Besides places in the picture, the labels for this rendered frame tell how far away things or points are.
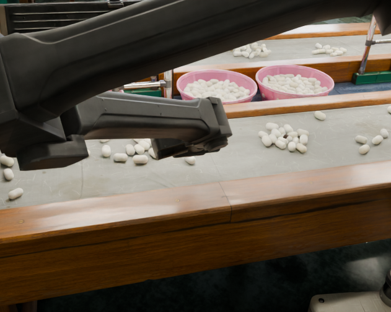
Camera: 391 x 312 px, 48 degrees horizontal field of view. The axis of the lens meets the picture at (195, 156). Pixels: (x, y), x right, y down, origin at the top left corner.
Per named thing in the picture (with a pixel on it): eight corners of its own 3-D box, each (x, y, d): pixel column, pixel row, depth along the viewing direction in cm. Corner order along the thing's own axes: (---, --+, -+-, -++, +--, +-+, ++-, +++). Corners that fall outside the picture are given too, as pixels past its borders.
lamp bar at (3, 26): (279, 31, 104) (283, 0, 101) (1, 44, 90) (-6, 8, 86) (266, 22, 111) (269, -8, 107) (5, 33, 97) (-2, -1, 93)
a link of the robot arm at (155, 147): (231, 142, 74) (215, 95, 75) (166, 161, 71) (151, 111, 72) (215, 155, 85) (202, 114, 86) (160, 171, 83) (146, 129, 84)
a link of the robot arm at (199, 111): (43, 155, 39) (13, 44, 40) (5, 174, 41) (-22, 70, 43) (241, 144, 76) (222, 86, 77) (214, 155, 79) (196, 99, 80)
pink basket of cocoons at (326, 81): (342, 117, 148) (349, 91, 143) (270, 124, 142) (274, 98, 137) (307, 85, 169) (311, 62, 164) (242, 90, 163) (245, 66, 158)
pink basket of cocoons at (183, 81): (270, 116, 147) (274, 90, 142) (207, 137, 134) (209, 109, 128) (221, 88, 165) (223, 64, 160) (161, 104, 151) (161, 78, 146)
